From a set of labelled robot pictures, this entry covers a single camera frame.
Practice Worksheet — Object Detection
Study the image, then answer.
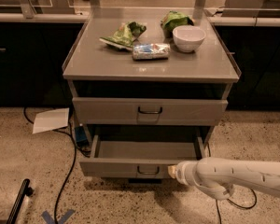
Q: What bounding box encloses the black cable left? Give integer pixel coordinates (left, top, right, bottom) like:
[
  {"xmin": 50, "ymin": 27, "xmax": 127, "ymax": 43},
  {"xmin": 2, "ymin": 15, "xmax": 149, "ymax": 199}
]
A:
[{"xmin": 22, "ymin": 106, "xmax": 91, "ymax": 224}]

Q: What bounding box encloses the grey drawer cabinet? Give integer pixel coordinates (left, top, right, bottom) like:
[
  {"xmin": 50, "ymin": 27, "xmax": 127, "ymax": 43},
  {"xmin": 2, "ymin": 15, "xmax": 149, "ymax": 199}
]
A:
[{"xmin": 63, "ymin": 7, "xmax": 240, "ymax": 142}]

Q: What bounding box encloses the silver blue snack bag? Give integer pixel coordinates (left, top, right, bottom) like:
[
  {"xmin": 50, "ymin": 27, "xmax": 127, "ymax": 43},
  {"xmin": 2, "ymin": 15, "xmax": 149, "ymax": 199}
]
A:
[{"xmin": 132, "ymin": 43, "xmax": 171, "ymax": 60}]

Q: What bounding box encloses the crumpled green chip bag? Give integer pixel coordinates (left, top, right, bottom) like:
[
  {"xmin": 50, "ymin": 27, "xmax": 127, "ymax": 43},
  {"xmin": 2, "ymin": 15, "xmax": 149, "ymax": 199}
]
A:
[{"xmin": 161, "ymin": 11, "xmax": 194, "ymax": 38}]

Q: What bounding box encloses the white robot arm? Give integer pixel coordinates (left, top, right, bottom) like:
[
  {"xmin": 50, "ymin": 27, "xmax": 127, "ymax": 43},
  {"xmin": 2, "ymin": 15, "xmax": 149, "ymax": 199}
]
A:
[{"xmin": 168, "ymin": 157, "xmax": 280, "ymax": 200}]

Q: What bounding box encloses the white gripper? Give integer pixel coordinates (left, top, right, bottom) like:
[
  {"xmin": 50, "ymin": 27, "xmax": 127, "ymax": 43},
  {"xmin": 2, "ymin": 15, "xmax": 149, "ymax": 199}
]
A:
[{"xmin": 168, "ymin": 161, "xmax": 197, "ymax": 185}]

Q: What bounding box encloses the dark counter right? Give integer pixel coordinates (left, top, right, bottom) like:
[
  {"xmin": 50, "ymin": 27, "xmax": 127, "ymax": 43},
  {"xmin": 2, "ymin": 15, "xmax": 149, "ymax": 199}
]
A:
[{"xmin": 210, "ymin": 17, "xmax": 280, "ymax": 110}]

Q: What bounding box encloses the white ceramic bowl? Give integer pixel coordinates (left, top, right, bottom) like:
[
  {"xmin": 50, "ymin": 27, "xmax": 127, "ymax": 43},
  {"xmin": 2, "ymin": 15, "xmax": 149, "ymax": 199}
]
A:
[{"xmin": 173, "ymin": 25, "xmax": 206, "ymax": 52}]

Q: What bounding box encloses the dark counter left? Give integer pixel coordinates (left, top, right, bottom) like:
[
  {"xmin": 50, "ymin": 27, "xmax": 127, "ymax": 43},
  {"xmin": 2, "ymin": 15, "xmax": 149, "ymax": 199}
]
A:
[{"xmin": 0, "ymin": 21, "xmax": 83, "ymax": 106}]

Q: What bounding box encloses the dark counter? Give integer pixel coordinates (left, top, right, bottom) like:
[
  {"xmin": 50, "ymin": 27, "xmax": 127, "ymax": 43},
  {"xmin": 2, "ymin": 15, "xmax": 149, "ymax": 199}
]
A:
[
  {"xmin": 210, "ymin": 17, "xmax": 280, "ymax": 110},
  {"xmin": 0, "ymin": 21, "xmax": 83, "ymax": 106}
]

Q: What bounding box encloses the green chip bag flat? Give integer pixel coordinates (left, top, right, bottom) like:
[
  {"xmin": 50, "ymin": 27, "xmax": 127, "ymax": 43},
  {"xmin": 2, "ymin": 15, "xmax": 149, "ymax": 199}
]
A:
[{"xmin": 99, "ymin": 21, "xmax": 147, "ymax": 50}]

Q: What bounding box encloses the white paper sheet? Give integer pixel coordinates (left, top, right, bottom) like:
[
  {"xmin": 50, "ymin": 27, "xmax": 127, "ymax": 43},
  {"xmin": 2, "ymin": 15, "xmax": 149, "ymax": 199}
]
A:
[{"xmin": 33, "ymin": 108, "xmax": 69, "ymax": 133}]

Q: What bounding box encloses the blue tape cross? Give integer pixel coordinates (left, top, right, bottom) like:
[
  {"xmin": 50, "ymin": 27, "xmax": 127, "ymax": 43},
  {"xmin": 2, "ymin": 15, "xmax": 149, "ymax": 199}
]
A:
[{"xmin": 41, "ymin": 208, "xmax": 76, "ymax": 224}]

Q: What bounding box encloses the grey top drawer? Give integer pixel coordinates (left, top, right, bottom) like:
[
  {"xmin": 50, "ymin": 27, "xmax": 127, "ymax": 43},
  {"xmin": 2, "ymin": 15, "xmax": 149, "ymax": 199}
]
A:
[{"xmin": 73, "ymin": 97, "xmax": 228, "ymax": 126}]

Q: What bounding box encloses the blue power box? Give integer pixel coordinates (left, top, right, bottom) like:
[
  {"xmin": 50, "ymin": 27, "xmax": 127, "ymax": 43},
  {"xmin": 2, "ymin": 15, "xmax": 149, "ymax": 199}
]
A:
[{"xmin": 75, "ymin": 126, "xmax": 88, "ymax": 147}]

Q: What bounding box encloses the grey drawer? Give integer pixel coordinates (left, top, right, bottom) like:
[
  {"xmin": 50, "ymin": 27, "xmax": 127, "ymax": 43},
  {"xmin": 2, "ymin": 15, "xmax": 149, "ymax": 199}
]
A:
[
  {"xmin": 79, "ymin": 134, "xmax": 205, "ymax": 179},
  {"xmin": 73, "ymin": 97, "xmax": 228, "ymax": 126}
]

